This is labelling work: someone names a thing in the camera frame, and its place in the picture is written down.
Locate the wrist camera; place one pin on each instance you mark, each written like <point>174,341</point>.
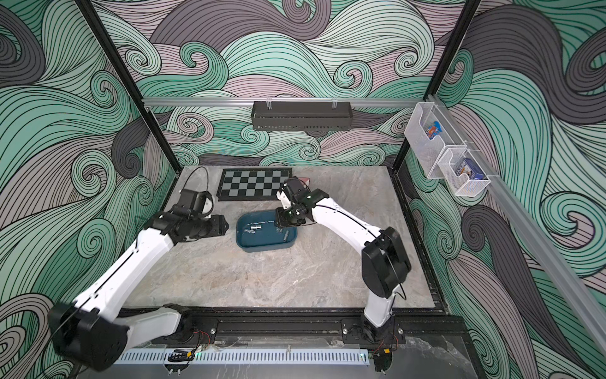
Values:
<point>285,196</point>
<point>195,203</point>

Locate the black grey chessboard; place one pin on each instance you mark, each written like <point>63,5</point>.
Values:
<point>251,184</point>

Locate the white slotted cable duct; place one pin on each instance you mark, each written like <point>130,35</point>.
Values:
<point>247,356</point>

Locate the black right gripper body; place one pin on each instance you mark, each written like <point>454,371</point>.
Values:
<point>293,213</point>

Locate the aluminium rail wall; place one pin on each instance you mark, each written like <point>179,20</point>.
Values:
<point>584,305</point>
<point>215,101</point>

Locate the blue red item in bin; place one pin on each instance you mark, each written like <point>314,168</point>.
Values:
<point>433,130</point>

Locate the aluminium rail back wall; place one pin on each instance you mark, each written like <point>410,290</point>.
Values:
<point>215,101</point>

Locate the black frame post right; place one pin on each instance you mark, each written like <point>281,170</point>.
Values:
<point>448,23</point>

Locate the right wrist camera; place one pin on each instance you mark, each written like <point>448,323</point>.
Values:
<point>285,196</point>

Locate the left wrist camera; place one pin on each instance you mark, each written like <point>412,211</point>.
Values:
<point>195,203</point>

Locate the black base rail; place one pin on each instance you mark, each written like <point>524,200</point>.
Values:
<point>344,324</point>

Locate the aluminium rail right wall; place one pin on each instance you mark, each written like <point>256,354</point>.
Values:
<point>584,305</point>

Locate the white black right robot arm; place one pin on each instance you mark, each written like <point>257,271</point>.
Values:
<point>385,263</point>

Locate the black frame post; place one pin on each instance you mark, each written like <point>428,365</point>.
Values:
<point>94,22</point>
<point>448,23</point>

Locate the black frame post left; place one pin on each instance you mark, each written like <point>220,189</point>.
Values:
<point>94,22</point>

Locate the clear wall bin far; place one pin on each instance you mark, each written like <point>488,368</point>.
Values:
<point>428,152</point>

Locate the black wall shelf tray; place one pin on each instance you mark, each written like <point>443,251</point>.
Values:
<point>307,117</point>

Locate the clear wall bin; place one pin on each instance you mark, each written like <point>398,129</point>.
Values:
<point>461,185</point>
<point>428,152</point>

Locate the teal plastic storage box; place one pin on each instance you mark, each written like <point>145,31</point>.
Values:
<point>266,239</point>

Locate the clear wall bin near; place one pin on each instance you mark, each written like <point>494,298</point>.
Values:
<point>461,185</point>

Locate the blue box in bin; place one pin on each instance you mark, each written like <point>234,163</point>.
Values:
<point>469,167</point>

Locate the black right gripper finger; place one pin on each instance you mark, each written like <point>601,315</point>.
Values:
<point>281,225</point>
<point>298,223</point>

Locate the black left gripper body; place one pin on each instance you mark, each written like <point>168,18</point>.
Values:
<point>206,227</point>

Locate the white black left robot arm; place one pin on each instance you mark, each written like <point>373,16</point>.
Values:
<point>90,331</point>

